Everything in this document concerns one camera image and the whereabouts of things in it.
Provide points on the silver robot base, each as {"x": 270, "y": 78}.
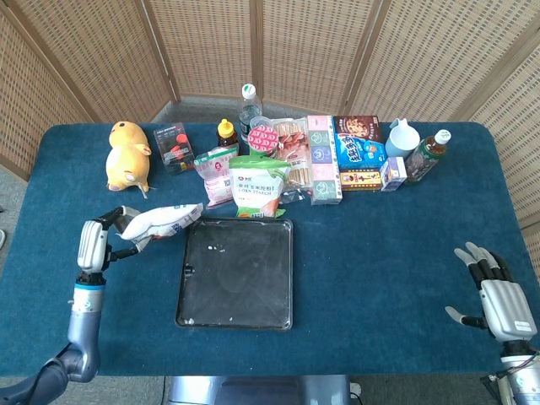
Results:
{"x": 261, "y": 390}

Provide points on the light blue measuring cup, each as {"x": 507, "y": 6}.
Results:
{"x": 401, "y": 141}

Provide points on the honey bottle with yellow cap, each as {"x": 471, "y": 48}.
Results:
{"x": 227, "y": 137}

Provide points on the blue carpet table cover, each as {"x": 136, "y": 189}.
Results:
{"x": 379, "y": 274}

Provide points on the pink pastel tissue pack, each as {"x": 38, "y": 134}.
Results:
{"x": 324, "y": 164}

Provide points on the woven rattan folding screen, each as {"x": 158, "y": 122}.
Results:
{"x": 308, "y": 46}

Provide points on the dark tea bottle white cap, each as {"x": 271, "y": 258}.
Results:
{"x": 424, "y": 162}

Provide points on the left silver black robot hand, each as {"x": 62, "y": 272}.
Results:
{"x": 90, "y": 246}

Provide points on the clear pack of biscuit sticks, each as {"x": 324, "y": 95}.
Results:
{"x": 295, "y": 147}

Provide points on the black square baking tray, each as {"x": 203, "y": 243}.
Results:
{"x": 236, "y": 276}

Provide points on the small white and blue box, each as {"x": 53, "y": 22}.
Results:
{"x": 393, "y": 174}

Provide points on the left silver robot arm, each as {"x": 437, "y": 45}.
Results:
{"x": 82, "y": 329}

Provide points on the pink and white powder packet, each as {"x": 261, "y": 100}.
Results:
{"x": 215, "y": 177}

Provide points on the blue chocolate cookie box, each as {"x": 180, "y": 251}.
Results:
{"x": 358, "y": 143}

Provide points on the white snack packet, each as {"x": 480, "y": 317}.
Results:
{"x": 162, "y": 223}

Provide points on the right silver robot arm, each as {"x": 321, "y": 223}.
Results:
{"x": 521, "y": 377}

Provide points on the small red and yellow box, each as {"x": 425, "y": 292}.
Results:
{"x": 360, "y": 180}

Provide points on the yellow plush hamster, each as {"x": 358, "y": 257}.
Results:
{"x": 126, "y": 158}

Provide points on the small clear dark packet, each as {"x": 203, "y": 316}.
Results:
{"x": 293, "y": 196}

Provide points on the clear water bottle white cap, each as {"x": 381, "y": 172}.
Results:
{"x": 249, "y": 107}

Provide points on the red round cup lid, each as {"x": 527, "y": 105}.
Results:
{"x": 262, "y": 140}

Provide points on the black box with red print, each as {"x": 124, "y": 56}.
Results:
{"x": 173, "y": 145}

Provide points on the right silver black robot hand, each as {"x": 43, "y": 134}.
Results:
{"x": 506, "y": 310}

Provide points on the corn starch bag green top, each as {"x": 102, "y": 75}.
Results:
{"x": 255, "y": 190}

